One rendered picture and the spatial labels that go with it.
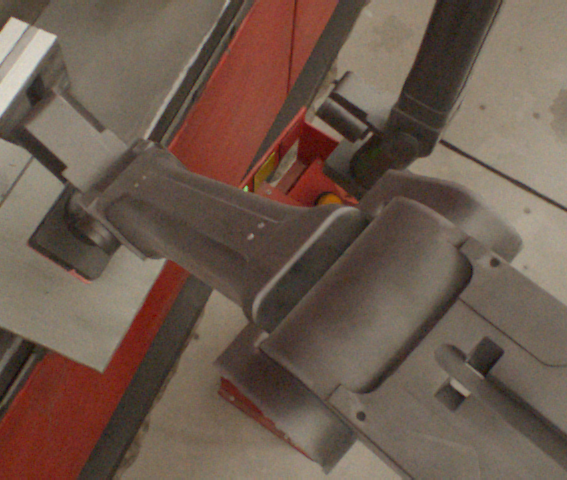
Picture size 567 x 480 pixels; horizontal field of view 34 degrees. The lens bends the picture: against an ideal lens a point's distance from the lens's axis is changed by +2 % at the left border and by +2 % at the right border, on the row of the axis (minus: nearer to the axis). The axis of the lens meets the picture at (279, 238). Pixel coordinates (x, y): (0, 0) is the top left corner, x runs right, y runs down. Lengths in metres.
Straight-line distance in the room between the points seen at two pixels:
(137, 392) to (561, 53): 1.33
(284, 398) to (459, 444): 0.06
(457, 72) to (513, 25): 1.56
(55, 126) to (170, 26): 0.55
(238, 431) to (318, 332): 1.59
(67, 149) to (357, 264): 0.43
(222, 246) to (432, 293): 0.14
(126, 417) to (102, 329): 0.97
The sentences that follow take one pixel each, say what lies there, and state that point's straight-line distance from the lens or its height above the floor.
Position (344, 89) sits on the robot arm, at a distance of 1.03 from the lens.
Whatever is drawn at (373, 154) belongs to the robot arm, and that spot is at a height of 0.95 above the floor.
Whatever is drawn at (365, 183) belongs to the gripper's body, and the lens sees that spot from 1.12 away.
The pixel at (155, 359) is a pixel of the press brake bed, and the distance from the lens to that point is 1.90.
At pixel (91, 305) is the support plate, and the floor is 1.00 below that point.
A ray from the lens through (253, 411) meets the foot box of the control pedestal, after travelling 1.90.
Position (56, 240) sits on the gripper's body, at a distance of 0.83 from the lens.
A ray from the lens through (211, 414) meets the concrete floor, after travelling 1.91.
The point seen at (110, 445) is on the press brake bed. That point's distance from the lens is 1.86.
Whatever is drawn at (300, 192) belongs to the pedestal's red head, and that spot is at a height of 0.74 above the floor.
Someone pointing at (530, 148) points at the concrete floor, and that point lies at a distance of 2.27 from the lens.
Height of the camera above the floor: 1.85
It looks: 65 degrees down
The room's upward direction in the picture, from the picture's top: 6 degrees clockwise
